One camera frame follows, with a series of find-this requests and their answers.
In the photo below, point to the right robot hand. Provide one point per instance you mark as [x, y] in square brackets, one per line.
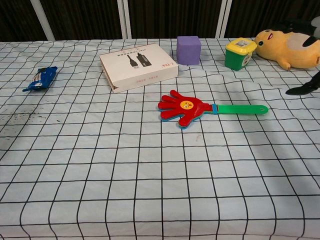
[306, 88]

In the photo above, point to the yellow plush toy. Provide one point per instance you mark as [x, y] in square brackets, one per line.
[282, 50]

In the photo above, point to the green container yellow lid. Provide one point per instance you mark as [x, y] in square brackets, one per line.
[235, 58]

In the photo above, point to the purple foam cube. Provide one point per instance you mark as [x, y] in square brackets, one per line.
[188, 51]

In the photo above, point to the white black checkered tablecloth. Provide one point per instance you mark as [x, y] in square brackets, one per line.
[150, 162]

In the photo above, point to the blue snack packet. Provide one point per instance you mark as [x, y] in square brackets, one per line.
[42, 78]

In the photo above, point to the white frame pole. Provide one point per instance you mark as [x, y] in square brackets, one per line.
[43, 22]
[222, 18]
[124, 20]

